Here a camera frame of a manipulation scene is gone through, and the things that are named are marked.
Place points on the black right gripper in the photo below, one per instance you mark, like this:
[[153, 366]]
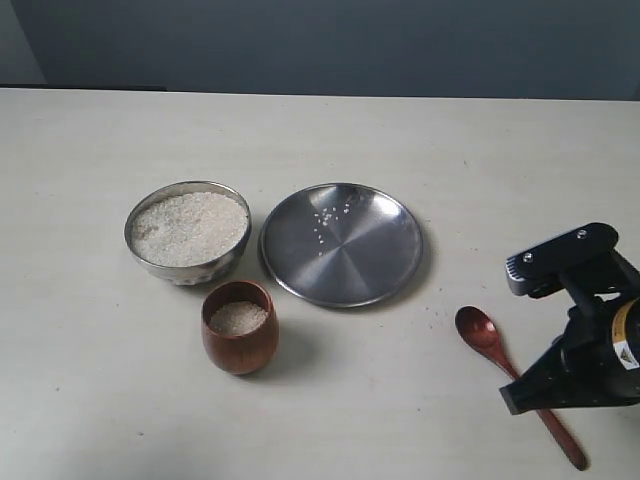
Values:
[[584, 366]]

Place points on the red wooden spoon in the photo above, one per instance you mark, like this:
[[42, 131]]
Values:
[[479, 332]]

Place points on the brown wooden cup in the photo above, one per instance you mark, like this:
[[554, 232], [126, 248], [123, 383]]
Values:
[[240, 330]]

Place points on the steel bowl of rice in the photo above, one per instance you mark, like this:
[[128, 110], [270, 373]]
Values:
[[189, 233]]

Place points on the round steel plate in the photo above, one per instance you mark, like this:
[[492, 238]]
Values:
[[341, 245]]

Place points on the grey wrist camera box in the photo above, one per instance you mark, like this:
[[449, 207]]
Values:
[[535, 271]]

